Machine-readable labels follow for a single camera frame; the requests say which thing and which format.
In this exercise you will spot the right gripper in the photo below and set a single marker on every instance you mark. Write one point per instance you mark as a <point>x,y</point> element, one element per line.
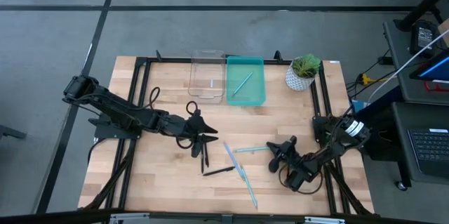
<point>294,159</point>

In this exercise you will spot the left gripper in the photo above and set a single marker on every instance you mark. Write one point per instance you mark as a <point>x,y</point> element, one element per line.
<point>177,124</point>

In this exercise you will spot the teal pencil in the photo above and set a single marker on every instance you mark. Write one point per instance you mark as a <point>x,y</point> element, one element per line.
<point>252,149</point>
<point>249,188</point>
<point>242,84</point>

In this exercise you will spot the blue pencil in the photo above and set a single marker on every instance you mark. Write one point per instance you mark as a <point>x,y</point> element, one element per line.
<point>232,159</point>

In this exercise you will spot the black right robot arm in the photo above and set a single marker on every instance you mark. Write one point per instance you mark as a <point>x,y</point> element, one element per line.
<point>328,152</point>

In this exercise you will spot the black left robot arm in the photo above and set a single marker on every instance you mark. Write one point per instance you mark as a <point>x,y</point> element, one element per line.
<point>115,110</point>

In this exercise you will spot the clear plastic bin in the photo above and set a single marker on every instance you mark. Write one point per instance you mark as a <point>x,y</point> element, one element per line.
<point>207,76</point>

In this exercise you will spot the teal plastic bin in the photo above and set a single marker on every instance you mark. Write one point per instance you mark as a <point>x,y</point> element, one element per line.
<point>252,94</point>

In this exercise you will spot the green plant in patterned pot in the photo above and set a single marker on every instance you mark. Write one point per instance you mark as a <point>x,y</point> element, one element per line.
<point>298,80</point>

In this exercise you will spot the blue box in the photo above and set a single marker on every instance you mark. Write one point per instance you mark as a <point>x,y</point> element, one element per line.
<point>359,106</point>

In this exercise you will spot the black bag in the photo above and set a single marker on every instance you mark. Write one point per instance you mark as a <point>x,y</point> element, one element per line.
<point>382,143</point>

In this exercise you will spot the white sticker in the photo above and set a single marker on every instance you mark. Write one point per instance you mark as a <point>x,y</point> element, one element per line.
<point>334,62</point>

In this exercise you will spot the yellow plug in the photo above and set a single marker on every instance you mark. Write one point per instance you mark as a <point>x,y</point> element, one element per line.
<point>365,79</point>

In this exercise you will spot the grey desk with laptop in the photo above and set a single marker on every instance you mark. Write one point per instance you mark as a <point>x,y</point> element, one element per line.
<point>400,139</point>

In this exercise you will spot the black caster wheel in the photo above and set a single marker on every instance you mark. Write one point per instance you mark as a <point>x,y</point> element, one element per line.
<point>401,186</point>

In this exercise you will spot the black power brick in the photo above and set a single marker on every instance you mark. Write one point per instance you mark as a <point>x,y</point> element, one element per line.
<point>386,60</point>

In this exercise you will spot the black laptop keyboard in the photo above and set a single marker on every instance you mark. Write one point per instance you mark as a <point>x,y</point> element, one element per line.
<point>431,150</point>

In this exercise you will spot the red item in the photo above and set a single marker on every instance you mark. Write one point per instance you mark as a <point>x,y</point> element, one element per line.
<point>433,88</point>

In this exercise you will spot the black rig bar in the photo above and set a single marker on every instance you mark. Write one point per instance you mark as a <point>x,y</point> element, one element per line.
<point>52,217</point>

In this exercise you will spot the tablet with blue screen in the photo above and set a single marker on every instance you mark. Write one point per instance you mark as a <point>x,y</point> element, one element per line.
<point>435,67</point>

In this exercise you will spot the grey chair leg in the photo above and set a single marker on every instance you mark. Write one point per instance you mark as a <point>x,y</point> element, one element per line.
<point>12,132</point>

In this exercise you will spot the black stand leg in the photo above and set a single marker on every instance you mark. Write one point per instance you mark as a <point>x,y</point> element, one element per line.
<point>424,4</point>

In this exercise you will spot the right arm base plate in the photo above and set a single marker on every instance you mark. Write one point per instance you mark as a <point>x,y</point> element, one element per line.
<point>320,125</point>

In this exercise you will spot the silver bracket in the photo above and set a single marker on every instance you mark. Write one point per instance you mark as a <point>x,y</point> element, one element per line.
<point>129,218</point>
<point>324,220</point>

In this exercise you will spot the black aluminium table frame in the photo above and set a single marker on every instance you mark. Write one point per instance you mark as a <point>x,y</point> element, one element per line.
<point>168,59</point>

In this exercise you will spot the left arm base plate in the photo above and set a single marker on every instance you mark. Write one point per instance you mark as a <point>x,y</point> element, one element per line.
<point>105,132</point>

